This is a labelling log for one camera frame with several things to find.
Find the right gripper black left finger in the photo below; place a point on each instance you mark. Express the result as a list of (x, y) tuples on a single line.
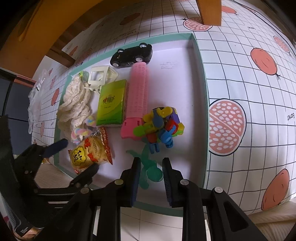
[(95, 214)]

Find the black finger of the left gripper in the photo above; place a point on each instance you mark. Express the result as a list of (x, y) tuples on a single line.
[(55, 148), (84, 178)]

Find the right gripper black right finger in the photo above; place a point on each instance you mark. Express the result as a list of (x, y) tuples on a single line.
[(203, 208)]

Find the pastel braided rope scrunchie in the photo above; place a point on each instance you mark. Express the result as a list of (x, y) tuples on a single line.
[(87, 128)]

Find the yellow red snack packet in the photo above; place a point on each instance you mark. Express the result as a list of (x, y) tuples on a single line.
[(93, 149)]

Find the cream lace fabric bundle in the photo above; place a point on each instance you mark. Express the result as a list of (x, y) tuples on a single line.
[(74, 110)]

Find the green plastic toy figure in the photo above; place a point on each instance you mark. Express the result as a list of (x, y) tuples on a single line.
[(150, 171)]

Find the green tissue pack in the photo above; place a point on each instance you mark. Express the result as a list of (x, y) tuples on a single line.
[(111, 105), (83, 75)]

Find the cream plastic clip holder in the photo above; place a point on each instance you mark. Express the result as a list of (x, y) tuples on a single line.
[(99, 76)]

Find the colourful plastic block toy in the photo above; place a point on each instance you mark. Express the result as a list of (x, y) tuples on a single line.
[(161, 125)]

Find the black toy car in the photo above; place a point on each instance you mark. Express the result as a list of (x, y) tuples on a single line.
[(127, 57)]

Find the clear plastic bag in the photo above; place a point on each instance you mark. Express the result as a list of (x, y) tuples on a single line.
[(35, 98)]

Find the teal rimmed white tray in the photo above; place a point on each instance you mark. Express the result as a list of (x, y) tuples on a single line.
[(176, 79)]

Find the wooden nightstand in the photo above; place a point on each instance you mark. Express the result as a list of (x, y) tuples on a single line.
[(31, 30)]

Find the white grid pomegranate mat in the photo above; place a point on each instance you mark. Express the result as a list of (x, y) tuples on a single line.
[(246, 61)]

